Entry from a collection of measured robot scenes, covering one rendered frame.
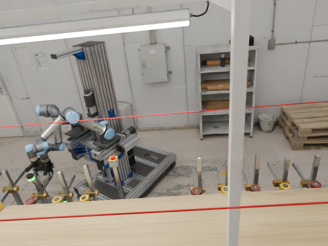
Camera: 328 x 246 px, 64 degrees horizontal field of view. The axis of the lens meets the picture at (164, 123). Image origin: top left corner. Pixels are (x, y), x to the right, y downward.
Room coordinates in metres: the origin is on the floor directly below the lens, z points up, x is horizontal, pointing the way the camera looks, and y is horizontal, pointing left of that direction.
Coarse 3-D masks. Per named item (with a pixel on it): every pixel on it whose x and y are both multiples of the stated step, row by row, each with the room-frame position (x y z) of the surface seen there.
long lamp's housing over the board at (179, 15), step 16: (112, 16) 1.55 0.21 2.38; (128, 16) 1.49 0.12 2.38; (144, 16) 1.48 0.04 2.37; (160, 16) 1.47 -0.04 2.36; (176, 16) 1.46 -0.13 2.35; (0, 32) 1.53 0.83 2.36; (16, 32) 1.52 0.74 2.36; (32, 32) 1.51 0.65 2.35; (48, 32) 1.50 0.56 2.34; (64, 32) 1.50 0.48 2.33
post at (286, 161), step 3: (285, 159) 1.77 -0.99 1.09; (288, 159) 1.76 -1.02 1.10; (285, 162) 1.77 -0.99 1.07; (288, 162) 1.76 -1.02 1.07; (285, 165) 1.76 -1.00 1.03; (288, 165) 1.76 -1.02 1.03; (285, 168) 1.76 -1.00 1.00; (288, 168) 1.76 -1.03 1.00; (285, 171) 1.76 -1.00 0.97; (282, 174) 1.79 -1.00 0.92; (285, 174) 1.76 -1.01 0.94; (282, 177) 1.78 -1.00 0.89; (285, 177) 1.76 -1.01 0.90; (282, 180) 1.77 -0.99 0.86; (285, 180) 1.76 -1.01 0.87
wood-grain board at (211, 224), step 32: (256, 192) 1.62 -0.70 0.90; (288, 192) 1.58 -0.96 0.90; (320, 192) 1.54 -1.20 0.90; (0, 224) 1.58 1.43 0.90; (32, 224) 1.55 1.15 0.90; (64, 224) 1.51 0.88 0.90; (96, 224) 1.47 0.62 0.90; (128, 224) 1.44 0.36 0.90; (160, 224) 1.40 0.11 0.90; (192, 224) 1.37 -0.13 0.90; (224, 224) 1.34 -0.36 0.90; (256, 224) 1.31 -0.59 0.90; (288, 224) 1.28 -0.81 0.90; (320, 224) 1.25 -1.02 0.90
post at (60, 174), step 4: (60, 172) 1.91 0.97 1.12; (60, 176) 1.91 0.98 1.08; (60, 180) 1.91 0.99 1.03; (64, 180) 1.92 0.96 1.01; (64, 184) 1.91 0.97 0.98; (64, 188) 1.91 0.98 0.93; (68, 188) 1.94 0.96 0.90; (64, 192) 1.91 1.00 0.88; (68, 192) 1.92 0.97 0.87; (68, 200) 1.91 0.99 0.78; (72, 200) 1.94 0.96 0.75
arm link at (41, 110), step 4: (40, 104) 2.53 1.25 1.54; (44, 104) 2.52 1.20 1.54; (48, 104) 2.51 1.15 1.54; (36, 108) 2.48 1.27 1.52; (40, 108) 2.47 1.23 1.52; (44, 108) 2.47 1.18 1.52; (36, 112) 2.46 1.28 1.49; (40, 112) 2.46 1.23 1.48; (44, 112) 2.45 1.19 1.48; (44, 116) 2.50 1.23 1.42; (48, 116) 2.52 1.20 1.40
